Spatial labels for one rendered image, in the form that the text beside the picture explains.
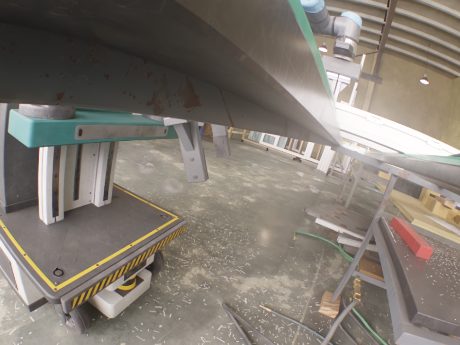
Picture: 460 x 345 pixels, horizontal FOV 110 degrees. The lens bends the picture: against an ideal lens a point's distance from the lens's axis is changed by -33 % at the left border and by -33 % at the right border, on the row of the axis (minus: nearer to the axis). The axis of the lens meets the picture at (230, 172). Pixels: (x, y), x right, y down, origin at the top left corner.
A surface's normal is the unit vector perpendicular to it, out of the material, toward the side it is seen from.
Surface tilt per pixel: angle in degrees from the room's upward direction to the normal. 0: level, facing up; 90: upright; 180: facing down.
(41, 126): 90
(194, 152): 97
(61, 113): 90
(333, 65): 90
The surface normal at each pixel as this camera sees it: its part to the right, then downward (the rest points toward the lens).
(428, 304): 0.27, -0.93
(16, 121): -0.32, 0.15
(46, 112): 0.65, 0.36
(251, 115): 0.84, 0.35
